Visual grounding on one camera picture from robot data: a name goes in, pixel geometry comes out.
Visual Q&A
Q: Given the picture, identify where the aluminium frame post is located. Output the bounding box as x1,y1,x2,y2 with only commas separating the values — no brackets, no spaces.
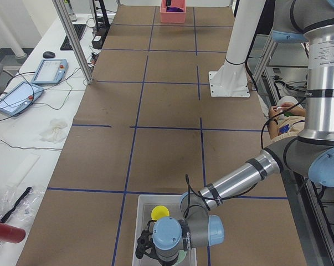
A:
52,0,93,84

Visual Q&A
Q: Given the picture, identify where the teach pendant near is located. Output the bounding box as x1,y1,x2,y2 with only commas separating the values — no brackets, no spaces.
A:
0,81,44,116

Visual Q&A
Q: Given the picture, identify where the clear plastic bag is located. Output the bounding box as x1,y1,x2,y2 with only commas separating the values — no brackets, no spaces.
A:
0,186,45,224

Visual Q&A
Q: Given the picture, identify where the seated person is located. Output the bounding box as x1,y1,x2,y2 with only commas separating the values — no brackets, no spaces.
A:
268,96,306,142

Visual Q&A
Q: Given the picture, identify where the yellow plastic cup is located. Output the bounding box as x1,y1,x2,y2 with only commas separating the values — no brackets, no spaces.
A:
151,205,170,221

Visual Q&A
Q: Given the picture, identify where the black computer mouse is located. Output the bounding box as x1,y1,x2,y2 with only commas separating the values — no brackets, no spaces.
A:
42,51,55,59

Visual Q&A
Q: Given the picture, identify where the black keyboard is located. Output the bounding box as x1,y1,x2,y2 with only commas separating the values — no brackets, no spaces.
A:
60,24,88,51

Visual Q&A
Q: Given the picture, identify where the crumpled white tissue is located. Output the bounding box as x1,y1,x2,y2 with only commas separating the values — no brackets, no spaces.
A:
40,119,68,144

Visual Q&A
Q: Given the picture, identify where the red cylinder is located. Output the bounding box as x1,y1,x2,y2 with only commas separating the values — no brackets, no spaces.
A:
0,222,26,243

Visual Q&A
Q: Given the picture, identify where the mint green bowl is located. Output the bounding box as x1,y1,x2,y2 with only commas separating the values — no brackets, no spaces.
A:
175,250,187,265

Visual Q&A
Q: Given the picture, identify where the teach pendant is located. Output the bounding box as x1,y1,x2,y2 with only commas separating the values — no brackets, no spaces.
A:
0,81,44,116
31,59,68,86

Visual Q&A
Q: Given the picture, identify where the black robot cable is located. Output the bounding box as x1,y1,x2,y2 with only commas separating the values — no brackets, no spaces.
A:
183,102,306,219

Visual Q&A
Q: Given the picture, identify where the black strap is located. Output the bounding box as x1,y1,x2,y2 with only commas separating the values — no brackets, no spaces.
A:
0,187,33,224

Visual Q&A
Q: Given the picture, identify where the translucent plastic box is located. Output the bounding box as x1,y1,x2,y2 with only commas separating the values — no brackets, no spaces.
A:
132,195,183,266

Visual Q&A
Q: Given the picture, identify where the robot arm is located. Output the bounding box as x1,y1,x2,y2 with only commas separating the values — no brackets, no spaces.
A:
135,1,334,265

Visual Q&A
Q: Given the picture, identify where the purple cloth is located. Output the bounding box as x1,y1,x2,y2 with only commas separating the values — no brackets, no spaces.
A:
166,7,184,13

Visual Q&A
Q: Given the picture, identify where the pink plastic bin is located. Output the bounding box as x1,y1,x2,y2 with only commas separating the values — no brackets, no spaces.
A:
160,0,187,23

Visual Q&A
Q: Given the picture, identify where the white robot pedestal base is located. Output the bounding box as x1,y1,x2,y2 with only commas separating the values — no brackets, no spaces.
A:
209,0,266,98

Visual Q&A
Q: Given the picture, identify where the white flat strip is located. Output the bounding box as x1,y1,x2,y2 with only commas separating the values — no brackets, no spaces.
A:
6,154,40,187

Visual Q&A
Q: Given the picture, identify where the teach pendant far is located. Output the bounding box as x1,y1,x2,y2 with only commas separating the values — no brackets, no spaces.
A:
31,59,68,86

